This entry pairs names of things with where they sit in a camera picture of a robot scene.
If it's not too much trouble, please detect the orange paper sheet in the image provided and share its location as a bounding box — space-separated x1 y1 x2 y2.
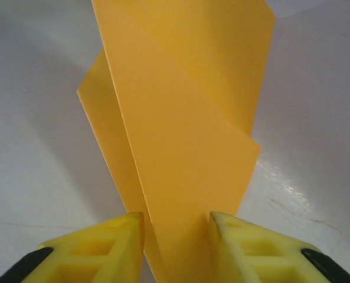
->
76 0 277 283

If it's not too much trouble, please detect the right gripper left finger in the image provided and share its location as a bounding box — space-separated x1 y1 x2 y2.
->
0 211 146 283

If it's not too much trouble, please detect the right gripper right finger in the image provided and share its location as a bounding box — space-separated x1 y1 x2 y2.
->
207 210 350 283

